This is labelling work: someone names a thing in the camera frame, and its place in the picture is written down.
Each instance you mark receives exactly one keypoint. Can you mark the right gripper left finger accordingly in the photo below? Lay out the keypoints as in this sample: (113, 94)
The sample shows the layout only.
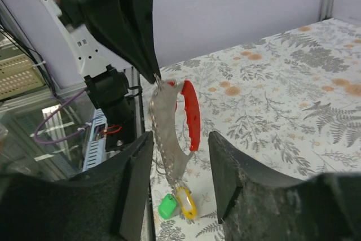
(105, 202)

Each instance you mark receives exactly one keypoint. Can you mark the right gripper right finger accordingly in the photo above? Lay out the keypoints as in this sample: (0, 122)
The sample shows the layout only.
(255, 202)

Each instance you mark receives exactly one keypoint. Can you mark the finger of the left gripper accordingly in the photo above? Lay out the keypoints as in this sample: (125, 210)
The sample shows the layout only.
(126, 28)

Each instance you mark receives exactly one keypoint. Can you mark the green key tag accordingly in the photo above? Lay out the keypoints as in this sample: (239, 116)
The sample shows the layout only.
(167, 206)

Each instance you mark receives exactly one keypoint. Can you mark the yellow key tag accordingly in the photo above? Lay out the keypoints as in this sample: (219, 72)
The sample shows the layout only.
(186, 202)

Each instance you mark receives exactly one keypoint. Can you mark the metal key holder red handle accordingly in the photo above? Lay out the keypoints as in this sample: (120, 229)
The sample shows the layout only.
(162, 109)

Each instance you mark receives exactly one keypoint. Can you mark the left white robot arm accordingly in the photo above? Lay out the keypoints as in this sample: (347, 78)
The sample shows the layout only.
(106, 87)

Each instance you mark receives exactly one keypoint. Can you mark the grey slotted cable duct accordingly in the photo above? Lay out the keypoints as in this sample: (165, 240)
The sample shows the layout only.
(95, 147)

